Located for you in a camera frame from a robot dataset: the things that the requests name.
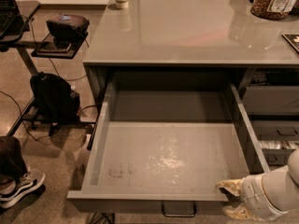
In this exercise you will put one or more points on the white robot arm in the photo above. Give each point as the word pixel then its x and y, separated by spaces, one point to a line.
pixel 281 186

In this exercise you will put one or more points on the dark trouser leg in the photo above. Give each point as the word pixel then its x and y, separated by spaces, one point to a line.
pixel 12 165

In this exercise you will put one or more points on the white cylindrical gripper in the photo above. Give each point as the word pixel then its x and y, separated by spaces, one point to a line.
pixel 251 192

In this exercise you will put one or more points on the white black sneaker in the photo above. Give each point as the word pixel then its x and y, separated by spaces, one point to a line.
pixel 13 191

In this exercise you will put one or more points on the black smartphone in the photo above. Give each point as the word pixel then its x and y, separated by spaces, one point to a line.
pixel 54 47

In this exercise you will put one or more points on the glass jar of nuts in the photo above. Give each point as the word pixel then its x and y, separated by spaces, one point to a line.
pixel 272 9

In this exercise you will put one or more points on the black backpack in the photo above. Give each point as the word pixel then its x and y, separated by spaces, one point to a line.
pixel 55 99

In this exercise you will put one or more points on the grey drawer cabinet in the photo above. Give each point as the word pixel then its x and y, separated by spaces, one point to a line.
pixel 183 45

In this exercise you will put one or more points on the dark tablet on counter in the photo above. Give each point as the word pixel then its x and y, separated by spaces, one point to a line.
pixel 293 40

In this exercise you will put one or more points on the black side desk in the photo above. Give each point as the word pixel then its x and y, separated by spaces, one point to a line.
pixel 12 39

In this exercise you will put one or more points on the black laptop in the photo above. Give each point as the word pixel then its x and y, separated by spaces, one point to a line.
pixel 9 11

